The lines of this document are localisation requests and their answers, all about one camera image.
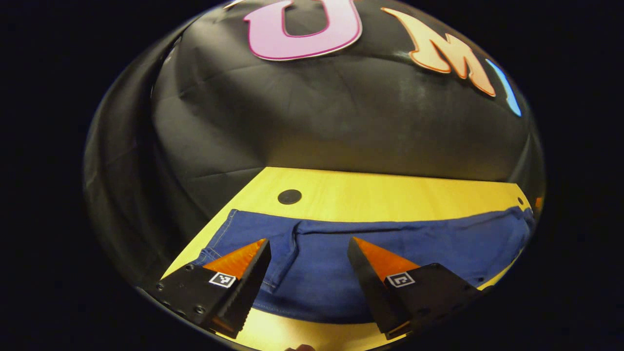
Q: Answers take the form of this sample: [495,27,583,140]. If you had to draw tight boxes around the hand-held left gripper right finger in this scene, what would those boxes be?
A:
[347,237,483,340]

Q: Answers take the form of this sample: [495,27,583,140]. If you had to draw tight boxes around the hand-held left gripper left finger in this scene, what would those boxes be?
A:
[156,238,272,339]

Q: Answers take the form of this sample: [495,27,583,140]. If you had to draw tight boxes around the blue denim jeans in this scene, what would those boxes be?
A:
[191,206,537,325]

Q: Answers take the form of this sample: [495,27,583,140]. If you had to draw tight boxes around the black backdrop cloth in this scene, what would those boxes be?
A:
[84,0,546,288]

